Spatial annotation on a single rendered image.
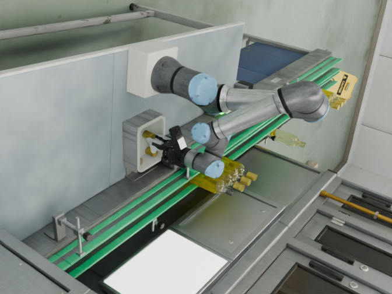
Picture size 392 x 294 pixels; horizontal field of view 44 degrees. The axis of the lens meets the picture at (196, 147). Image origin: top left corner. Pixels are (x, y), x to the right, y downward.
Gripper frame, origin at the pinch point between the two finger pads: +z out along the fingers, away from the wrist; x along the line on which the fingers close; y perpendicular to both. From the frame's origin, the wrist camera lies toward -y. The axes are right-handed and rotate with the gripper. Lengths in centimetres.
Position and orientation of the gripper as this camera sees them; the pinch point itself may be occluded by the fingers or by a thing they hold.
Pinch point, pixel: (151, 136)
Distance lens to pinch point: 208.5
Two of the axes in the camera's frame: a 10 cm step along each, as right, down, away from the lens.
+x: 5.9, -3.6, 7.2
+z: -8.0, -3.4, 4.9
